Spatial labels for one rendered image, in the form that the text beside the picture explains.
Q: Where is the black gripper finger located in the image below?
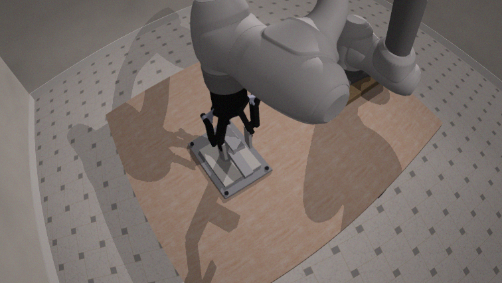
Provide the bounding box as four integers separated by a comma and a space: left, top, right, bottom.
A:
236, 94, 260, 149
200, 109, 231, 160

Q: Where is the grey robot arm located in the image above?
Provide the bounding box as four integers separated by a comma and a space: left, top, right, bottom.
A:
190, 0, 428, 124

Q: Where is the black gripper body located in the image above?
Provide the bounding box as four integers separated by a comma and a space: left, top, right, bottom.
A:
210, 88, 250, 120

